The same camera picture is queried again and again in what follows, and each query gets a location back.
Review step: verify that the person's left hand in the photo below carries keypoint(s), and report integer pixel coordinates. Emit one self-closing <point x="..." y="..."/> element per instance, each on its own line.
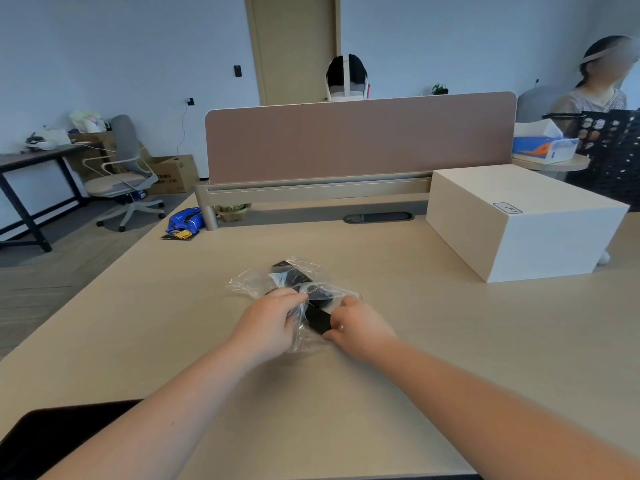
<point x="262" y="324"/>

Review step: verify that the person's right hand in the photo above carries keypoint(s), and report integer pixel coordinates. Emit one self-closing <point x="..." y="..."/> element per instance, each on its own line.
<point x="362" y="329"/>

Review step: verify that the person's left thumb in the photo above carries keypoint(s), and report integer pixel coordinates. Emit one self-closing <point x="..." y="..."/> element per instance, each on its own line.
<point x="291" y="337"/>

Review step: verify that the person's right thumb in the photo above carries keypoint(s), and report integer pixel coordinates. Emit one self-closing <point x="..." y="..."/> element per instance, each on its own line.
<point x="334" y="335"/>

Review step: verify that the clear plastic bag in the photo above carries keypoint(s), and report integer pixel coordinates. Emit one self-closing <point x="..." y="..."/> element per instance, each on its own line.
<point x="250" y="279"/>
<point x="320" y="294"/>

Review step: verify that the person's right forearm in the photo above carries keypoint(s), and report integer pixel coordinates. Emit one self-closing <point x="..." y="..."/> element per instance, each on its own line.
<point x="500" y="409"/>

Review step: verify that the person's left forearm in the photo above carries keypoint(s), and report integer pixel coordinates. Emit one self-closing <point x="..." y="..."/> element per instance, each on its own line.
<point x="150" y="419"/>

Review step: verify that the black and yellow packet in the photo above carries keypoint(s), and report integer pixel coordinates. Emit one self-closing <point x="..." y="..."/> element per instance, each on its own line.
<point x="179" y="235"/>

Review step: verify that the blue plastic packet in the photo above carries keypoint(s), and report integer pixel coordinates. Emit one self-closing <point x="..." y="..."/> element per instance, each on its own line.
<point x="186" y="218"/>

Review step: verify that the pink desk divider panel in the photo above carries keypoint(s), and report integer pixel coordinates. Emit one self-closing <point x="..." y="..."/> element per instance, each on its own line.
<point x="360" y="139"/>

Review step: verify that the brown cardboard box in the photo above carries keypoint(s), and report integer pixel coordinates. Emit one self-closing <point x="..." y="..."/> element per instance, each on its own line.
<point x="172" y="174"/>
<point x="92" y="152"/>

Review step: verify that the beige rectangular box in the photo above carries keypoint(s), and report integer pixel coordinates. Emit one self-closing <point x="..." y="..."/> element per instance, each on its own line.
<point x="520" y="229"/>

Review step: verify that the grey and white office chair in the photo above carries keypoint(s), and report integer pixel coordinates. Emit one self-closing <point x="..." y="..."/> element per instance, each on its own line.
<point x="122" y="184"/>

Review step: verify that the small green plant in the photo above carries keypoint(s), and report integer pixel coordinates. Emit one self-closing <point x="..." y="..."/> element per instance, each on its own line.
<point x="440" y="89"/>

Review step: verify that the round beige side table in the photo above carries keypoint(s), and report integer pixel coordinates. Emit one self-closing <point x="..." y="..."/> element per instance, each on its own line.
<point x="555" y="164"/>

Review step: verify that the blue and white tissue box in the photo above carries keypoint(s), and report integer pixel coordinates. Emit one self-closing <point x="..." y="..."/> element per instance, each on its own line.
<point x="542" y="144"/>

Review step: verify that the beige wooden door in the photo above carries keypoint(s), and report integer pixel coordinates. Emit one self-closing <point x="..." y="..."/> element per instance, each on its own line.
<point x="295" y="49"/>

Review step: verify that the white plastic bag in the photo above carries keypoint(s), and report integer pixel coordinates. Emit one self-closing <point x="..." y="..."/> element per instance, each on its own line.
<point x="87" y="122"/>

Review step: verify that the grey chair backrest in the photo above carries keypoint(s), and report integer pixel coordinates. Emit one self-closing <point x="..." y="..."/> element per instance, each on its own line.
<point x="532" y="104"/>

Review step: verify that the black framed table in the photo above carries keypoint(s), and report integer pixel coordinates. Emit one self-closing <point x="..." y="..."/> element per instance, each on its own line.
<point x="30" y="154"/>

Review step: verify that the white headset device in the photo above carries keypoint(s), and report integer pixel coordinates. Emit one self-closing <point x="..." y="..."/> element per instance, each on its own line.
<point x="39" y="141"/>

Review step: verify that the black perforated chair back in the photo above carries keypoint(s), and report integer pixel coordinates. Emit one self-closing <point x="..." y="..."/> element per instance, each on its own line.
<point x="612" y="154"/>

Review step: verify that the beige desk frame beam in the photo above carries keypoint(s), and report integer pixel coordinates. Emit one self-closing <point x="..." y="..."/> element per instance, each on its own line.
<point x="310" y="192"/>

